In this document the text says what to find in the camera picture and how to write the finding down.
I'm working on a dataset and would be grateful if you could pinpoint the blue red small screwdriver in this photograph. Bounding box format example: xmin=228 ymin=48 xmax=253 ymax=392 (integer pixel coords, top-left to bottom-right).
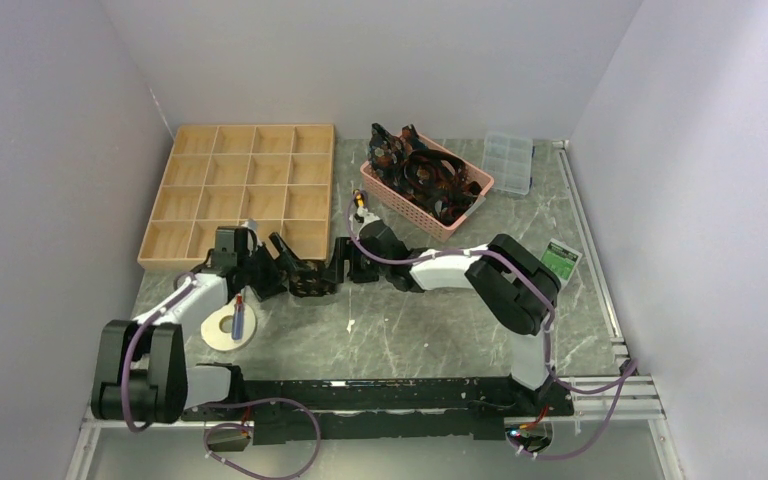
xmin=231 ymin=293 xmax=245 ymax=342

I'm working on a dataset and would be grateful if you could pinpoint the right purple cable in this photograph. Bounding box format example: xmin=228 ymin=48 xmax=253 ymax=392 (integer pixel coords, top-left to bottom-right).
xmin=346 ymin=198 xmax=640 ymax=462

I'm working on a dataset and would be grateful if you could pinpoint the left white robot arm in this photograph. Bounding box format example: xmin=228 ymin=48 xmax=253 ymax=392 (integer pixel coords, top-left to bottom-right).
xmin=90 ymin=223 xmax=287 ymax=432

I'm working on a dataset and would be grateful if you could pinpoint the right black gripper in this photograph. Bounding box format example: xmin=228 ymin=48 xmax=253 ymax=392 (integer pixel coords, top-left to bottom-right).
xmin=322 ymin=238 xmax=389 ymax=285

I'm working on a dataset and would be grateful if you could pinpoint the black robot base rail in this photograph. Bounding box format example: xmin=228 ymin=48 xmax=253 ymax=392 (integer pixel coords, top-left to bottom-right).
xmin=182 ymin=376 xmax=574 ymax=446

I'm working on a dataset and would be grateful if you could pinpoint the upper black yellow screwdriver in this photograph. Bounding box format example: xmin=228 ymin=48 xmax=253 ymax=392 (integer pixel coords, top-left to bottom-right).
xmin=352 ymin=189 xmax=366 ymax=208

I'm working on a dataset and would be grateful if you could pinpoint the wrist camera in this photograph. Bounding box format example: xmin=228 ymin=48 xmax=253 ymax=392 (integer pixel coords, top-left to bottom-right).
xmin=353 ymin=206 xmax=380 ymax=227
xmin=238 ymin=219 xmax=258 ymax=235

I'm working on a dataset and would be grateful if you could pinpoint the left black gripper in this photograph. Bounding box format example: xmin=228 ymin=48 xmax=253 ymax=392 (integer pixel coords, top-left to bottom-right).
xmin=238 ymin=233 xmax=309 ymax=302

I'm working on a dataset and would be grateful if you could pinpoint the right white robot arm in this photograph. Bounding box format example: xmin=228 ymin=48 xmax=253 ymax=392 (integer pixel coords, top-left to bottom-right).
xmin=325 ymin=220 xmax=562 ymax=415

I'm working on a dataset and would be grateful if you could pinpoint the black gold patterned tie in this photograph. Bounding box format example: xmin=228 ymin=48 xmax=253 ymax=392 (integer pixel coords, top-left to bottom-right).
xmin=287 ymin=260 xmax=337 ymax=298

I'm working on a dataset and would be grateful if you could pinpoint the pile of patterned ties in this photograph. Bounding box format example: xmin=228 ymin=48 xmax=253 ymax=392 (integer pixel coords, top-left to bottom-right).
xmin=367 ymin=123 xmax=481 ymax=226

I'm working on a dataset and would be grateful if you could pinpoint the wooden compartment tray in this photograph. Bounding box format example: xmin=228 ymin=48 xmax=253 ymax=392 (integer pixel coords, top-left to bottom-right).
xmin=137 ymin=124 xmax=335 ymax=271

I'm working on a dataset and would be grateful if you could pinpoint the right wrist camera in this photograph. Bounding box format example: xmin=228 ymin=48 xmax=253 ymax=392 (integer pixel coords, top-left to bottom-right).
xmin=353 ymin=206 xmax=380 ymax=227

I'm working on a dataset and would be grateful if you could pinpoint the white tape roll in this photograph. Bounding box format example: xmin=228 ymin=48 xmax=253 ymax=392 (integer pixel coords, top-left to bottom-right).
xmin=200 ymin=305 xmax=257 ymax=352

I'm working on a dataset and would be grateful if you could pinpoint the clear plastic organizer box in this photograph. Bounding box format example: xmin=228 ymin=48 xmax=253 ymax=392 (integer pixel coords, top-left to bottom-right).
xmin=482 ymin=132 xmax=535 ymax=195

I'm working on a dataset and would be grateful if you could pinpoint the green screw bit box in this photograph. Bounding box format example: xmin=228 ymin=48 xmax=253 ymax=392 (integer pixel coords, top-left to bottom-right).
xmin=540 ymin=238 xmax=583 ymax=284

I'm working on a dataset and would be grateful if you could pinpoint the pink plastic basket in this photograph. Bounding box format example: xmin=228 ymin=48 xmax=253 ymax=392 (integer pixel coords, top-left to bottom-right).
xmin=360 ymin=124 xmax=494 ymax=241

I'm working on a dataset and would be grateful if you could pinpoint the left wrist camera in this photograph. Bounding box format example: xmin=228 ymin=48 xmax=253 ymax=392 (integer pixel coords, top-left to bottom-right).
xmin=238 ymin=219 xmax=258 ymax=235

